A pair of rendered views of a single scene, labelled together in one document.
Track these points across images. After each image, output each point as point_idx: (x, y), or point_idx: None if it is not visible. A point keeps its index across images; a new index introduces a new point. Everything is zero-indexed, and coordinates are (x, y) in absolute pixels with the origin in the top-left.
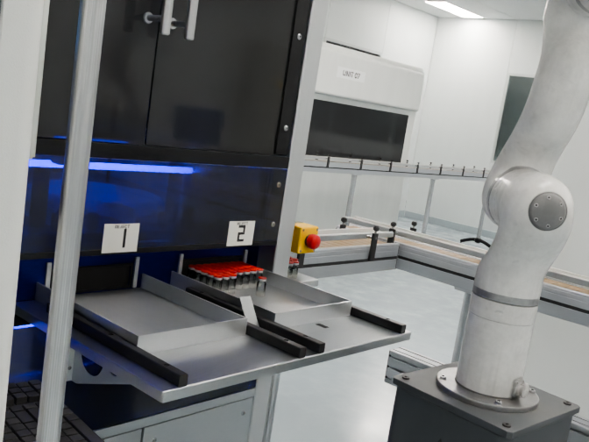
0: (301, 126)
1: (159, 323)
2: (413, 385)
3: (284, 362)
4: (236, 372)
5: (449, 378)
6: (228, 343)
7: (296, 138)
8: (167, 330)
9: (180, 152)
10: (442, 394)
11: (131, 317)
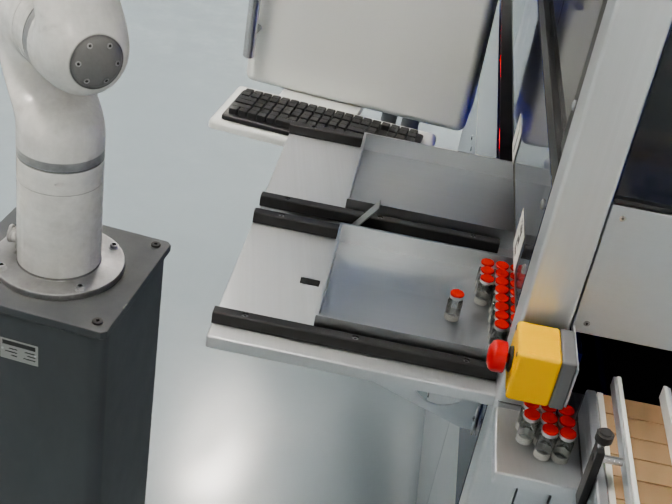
0: (576, 116)
1: (419, 195)
2: (141, 236)
3: (266, 190)
4: (281, 160)
5: (107, 252)
6: (337, 196)
7: (568, 134)
8: (397, 188)
9: (547, 66)
10: (105, 234)
11: (448, 194)
